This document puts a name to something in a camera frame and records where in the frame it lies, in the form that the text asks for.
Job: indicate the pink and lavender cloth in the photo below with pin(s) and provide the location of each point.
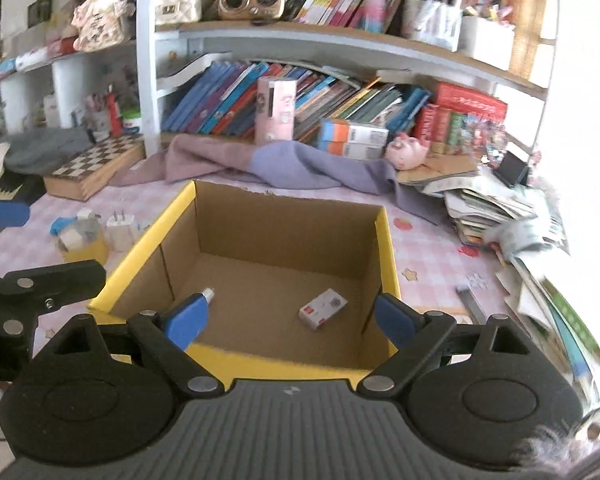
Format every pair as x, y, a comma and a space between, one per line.
300, 165

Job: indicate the small white red box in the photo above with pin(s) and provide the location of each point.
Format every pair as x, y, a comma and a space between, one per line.
322, 309

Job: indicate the grey fuzzy clothing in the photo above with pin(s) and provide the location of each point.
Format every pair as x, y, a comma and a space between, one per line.
570, 445

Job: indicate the black phone stand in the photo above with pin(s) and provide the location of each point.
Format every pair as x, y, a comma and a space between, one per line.
510, 167

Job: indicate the small white capped tube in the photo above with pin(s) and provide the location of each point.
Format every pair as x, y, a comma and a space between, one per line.
208, 295

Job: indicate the white storage box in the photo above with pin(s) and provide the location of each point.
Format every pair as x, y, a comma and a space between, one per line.
487, 42

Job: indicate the yellow cardboard box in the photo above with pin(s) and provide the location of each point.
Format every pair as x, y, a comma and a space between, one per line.
280, 240

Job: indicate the pink checkered tablecloth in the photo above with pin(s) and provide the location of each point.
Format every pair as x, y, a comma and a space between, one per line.
422, 255

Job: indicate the yellow tape roll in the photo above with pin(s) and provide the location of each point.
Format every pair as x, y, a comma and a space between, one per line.
87, 250

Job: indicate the pink pig toy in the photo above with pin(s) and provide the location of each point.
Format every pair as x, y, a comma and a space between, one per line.
405, 152

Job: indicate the white jar green lid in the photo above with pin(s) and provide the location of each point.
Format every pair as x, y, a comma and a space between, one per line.
131, 122

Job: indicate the pile of papers and magazines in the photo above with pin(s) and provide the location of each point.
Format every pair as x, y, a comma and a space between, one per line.
480, 207

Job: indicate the wooden chessboard box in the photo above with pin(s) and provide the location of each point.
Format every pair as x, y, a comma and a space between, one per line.
97, 160

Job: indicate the grey cloth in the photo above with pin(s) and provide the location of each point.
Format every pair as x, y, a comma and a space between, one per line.
45, 147

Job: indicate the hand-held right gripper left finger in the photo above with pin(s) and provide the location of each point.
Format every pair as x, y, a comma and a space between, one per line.
187, 322

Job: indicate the white wooden bookshelf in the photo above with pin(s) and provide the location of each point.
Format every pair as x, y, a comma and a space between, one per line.
147, 85

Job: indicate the white pen holder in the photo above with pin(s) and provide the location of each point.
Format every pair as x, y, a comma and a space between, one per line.
432, 25

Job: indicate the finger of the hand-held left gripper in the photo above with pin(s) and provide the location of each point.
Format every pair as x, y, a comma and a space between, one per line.
65, 280
2, 214

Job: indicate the black piano keyboard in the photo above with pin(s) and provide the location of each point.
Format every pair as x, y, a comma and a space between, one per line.
10, 190

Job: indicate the row of slanted colourful books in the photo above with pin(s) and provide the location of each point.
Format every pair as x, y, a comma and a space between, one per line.
220, 100

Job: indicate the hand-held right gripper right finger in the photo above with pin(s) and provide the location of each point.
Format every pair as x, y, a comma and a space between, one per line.
394, 321

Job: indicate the pink carton box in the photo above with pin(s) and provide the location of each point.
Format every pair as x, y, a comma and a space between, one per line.
275, 110

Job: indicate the orange and white box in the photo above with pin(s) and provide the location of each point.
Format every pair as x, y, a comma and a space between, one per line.
352, 139

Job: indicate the red bottle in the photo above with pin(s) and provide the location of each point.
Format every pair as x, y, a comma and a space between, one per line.
114, 112

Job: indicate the dark flat rectangular object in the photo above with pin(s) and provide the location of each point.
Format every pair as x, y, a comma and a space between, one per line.
472, 305

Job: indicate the gold retro radio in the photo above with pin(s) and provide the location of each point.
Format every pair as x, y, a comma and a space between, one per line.
251, 2

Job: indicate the brown cardboard sheet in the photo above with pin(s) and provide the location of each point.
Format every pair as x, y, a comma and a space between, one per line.
445, 167

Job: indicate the white charger plug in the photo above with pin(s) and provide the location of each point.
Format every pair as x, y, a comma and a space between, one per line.
121, 232

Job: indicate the red boxed book set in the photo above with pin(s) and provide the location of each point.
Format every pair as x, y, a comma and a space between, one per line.
460, 115

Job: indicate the cup of pens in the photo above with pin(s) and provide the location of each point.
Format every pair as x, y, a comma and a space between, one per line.
97, 120

